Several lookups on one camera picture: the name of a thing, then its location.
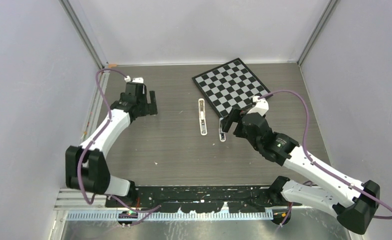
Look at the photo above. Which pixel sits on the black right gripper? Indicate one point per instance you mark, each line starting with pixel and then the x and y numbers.
pixel 227 122

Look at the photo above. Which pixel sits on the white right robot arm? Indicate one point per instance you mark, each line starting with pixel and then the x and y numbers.
pixel 338 195

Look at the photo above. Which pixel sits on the white stapler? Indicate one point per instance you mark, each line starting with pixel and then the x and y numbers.
pixel 202 116

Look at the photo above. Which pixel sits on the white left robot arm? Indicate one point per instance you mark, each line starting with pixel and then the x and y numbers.
pixel 86 164

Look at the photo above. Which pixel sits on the small blue grey stapler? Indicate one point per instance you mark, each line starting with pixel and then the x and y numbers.
pixel 222 134

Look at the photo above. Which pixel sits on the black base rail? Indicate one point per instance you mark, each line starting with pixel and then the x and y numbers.
pixel 205 199

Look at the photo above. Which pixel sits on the black white chessboard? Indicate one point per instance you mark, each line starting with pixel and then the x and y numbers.
pixel 230 85

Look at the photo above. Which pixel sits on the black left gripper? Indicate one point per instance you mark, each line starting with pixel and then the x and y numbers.
pixel 149 109

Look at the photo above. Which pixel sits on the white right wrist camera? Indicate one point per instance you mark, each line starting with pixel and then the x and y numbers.
pixel 260 106

